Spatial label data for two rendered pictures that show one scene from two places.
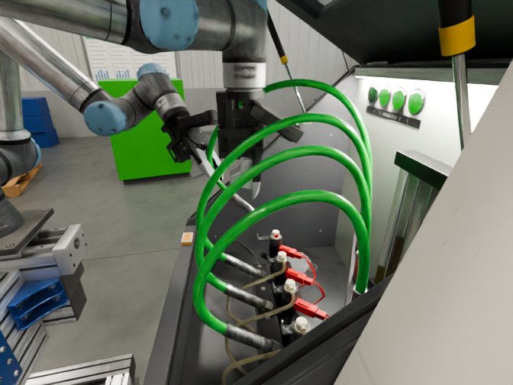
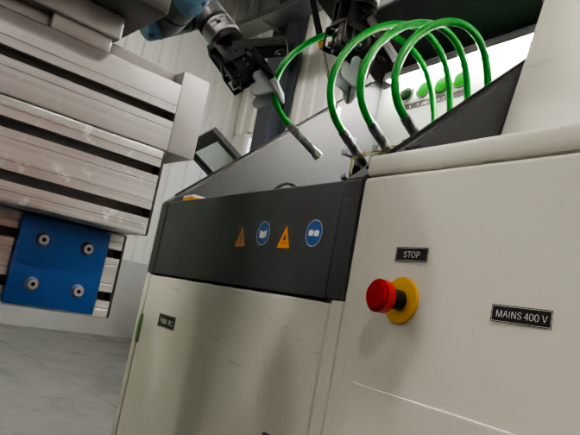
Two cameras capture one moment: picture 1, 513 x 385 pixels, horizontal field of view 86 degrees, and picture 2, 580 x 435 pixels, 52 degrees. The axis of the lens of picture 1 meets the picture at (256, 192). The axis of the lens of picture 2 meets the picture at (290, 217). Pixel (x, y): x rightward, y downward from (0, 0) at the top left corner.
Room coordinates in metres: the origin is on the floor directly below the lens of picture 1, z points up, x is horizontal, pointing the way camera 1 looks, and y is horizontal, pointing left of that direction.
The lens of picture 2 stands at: (-0.47, 0.59, 0.77)
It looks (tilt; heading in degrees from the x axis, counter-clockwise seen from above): 9 degrees up; 333
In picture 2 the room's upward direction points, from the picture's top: 11 degrees clockwise
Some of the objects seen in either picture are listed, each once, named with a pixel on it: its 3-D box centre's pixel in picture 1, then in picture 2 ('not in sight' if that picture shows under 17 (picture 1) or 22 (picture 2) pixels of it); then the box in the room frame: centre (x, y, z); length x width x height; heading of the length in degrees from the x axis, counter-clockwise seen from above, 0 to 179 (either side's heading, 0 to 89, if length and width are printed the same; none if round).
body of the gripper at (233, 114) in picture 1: (241, 124); (352, 29); (0.52, 0.03, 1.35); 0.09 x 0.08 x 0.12; 95
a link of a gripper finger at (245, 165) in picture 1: (244, 180); (350, 77); (0.50, 0.02, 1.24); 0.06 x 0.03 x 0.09; 95
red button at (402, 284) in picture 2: not in sight; (387, 297); (0.05, 0.19, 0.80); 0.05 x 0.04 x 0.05; 5
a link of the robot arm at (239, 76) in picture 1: (244, 77); not in sight; (0.52, 0.02, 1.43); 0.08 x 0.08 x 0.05
